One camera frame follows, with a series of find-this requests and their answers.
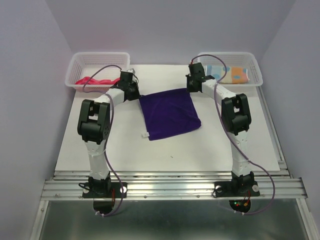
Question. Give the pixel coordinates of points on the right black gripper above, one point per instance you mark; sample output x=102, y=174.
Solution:
x=189, y=89

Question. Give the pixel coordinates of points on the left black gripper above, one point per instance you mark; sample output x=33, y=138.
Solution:
x=136, y=95

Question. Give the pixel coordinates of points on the light blue dotted towel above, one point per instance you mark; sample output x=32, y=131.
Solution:
x=234, y=74

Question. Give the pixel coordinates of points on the purple towel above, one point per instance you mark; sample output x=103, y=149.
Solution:
x=169, y=113

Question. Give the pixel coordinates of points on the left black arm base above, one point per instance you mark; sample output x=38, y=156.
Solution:
x=106, y=202

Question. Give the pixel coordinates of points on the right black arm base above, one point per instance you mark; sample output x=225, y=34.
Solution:
x=240, y=195

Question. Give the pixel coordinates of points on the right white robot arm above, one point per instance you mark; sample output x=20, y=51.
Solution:
x=234, y=115

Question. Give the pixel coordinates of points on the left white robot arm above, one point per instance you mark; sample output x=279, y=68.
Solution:
x=95, y=122

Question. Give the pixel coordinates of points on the pink towel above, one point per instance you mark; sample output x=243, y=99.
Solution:
x=93, y=81

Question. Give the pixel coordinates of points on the right white plastic basket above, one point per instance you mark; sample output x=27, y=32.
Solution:
x=235, y=59

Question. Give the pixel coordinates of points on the white plastic basket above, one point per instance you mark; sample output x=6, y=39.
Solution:
x=235, y=59
x=97, y=65

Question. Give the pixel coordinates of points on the left white plastic basket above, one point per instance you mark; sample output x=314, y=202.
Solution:
x=97, y=65

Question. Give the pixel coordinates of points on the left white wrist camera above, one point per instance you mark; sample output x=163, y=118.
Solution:
x=131, y=70

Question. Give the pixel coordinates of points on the aluminium mounting rail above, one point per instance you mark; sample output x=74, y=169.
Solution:
x=172, y=185

